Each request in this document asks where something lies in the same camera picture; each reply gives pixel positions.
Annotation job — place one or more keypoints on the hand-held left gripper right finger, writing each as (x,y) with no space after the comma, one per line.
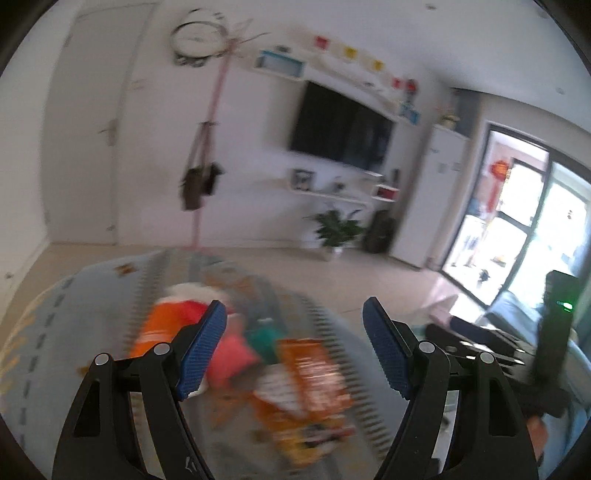
(385,350)

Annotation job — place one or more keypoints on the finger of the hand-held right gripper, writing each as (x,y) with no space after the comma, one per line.
(489,331)
(443,333)

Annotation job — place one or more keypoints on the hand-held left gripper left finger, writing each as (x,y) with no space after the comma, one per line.
(203,350)

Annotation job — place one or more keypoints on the pink packet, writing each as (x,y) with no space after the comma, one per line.
(231,357)

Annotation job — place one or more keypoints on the plain orange packet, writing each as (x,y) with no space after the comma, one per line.
(159,330)

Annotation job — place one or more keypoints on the white wrapper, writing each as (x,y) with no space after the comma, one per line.
(194,290)

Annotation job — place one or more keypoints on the orange printed snack bag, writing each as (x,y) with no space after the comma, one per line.
(314,374)

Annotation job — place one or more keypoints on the person's right hand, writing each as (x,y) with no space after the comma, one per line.
(538,438)

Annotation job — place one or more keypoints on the blue sofa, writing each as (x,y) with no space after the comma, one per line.
(512,309)

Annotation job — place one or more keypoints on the small black floor object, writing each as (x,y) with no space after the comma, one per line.
(484,275)

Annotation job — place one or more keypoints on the sliding glass door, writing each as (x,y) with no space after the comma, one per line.
(568,221)

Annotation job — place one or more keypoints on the black acoustic guitar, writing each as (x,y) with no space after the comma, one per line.
(381,230)

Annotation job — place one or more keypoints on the potted green plant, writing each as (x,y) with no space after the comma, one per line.
(337,228)

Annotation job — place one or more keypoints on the red and white box shelf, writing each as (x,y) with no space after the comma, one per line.
(385,191)

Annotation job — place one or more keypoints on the brown tote bag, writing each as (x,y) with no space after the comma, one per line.
(191,189)

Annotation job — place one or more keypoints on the red knot hanging ornament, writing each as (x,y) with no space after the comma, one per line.
(501,168)

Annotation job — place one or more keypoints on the short white wavy shelf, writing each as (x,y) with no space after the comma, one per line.
(323,196)

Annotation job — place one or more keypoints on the small shelf figurine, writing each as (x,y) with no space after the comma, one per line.
(338,186)

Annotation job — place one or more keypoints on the black pouch bag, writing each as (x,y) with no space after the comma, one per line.
(213,177)

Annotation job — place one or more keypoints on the framed butterfly picture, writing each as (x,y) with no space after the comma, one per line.
(302,180)

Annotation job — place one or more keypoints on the small blue box shelf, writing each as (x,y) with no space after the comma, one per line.
(410,113)

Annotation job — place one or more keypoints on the long white wavy shelf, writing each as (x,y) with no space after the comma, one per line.
(369,99)

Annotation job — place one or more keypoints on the pink coat rack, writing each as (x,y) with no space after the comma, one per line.
(215,99)

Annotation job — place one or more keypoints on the white door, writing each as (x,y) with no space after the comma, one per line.
(83,115)

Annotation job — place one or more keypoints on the wide blue box shelf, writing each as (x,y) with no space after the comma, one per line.
(279,62)

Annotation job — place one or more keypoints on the white cylinder wall shelf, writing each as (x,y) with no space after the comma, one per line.
(371,174)

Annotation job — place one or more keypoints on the black wall television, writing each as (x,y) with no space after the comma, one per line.
(341,124)

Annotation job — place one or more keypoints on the yellow square wall box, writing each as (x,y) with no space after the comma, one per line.
(350,51)
(377,64)

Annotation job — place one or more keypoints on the panda wall clock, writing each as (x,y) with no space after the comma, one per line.
(196,39)

